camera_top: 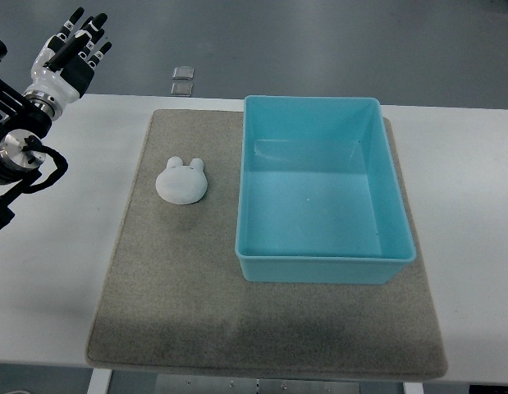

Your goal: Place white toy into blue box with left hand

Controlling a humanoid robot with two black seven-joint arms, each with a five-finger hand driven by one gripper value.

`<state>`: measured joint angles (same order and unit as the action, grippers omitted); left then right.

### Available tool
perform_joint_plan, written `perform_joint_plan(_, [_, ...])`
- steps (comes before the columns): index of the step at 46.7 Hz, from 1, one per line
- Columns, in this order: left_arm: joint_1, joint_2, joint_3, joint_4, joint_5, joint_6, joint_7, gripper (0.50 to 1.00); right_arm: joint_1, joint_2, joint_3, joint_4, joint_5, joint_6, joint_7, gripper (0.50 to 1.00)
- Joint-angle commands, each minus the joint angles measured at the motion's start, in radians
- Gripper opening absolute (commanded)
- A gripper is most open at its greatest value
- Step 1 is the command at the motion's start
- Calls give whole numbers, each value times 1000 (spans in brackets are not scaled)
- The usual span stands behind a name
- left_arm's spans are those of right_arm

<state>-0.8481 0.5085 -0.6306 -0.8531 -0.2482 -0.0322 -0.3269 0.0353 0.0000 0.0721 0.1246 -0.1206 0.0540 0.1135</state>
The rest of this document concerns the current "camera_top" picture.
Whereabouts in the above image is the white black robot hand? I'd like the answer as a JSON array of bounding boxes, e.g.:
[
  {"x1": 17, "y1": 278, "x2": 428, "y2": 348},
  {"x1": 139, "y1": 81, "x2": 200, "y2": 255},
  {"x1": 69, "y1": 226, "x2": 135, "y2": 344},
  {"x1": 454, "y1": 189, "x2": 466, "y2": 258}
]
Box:
[{"x1": 24, "y1": 7, "x2": 112, "y2": 120}]

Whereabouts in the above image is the white bunny toy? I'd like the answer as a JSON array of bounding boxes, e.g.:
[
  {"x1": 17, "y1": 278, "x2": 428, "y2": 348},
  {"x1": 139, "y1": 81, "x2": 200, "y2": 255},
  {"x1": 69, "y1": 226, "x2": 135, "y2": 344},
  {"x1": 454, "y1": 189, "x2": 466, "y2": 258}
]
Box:
[{"x1": 155, "y1": 156, "x2": 208, "y2": 205}]

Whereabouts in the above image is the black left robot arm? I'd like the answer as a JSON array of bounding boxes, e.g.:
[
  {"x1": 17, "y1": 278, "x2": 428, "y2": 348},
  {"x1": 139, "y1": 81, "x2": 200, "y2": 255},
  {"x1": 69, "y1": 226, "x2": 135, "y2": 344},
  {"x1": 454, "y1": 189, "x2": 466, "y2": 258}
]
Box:
[{"x1": 0, "y1": 79, "x2": 68, "y2": 231}]

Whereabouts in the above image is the blue plastic box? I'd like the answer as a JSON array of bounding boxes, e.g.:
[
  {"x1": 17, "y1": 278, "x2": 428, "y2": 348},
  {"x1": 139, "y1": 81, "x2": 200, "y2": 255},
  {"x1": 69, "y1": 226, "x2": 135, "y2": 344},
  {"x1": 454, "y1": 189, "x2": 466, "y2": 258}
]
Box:
[{"x1": 236, "y1": 95, "x2": 417, "y2": 285}]

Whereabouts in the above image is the grey felt mat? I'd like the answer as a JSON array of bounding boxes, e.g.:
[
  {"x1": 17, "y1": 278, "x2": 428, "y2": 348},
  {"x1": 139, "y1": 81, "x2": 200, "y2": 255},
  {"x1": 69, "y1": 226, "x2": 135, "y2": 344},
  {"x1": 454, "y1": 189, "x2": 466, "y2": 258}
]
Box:
[{"x1": 85, "y1": 109, "x2": 448, "y2": 381}]

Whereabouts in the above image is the white table leg left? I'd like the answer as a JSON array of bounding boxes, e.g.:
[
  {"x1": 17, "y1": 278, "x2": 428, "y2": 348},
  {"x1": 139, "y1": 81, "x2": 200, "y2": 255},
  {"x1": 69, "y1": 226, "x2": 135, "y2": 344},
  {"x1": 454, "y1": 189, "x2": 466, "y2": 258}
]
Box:
[{"x1": 86, "y1": 369, "x2": 112, "y2": 394}]

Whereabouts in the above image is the white table leg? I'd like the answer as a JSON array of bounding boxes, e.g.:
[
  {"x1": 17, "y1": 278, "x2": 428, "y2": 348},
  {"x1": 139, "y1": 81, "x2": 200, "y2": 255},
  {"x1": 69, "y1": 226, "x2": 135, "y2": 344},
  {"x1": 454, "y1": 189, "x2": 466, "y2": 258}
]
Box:
[
  {"x1": 86, "y1": 369, "x2": 112, "y2": 394},
  {"x1": 403, "y1": 382, "x2": 425, "y2": 394}
]

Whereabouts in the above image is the metal table crossbar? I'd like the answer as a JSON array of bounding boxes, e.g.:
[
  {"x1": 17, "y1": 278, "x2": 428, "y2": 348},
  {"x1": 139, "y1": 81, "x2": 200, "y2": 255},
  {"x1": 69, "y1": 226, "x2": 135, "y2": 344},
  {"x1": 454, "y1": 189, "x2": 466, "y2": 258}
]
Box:
[{"x1": 154, "y1": 374, "x2": 360, "y2": 394}]

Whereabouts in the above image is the white table leg right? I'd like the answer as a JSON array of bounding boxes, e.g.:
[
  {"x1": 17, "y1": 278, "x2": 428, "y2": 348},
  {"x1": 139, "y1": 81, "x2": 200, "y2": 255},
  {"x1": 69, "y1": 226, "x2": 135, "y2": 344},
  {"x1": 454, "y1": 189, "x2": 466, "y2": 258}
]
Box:
[{"x1": 403, "y1": 382, "x2": 425, "y2": 394}]

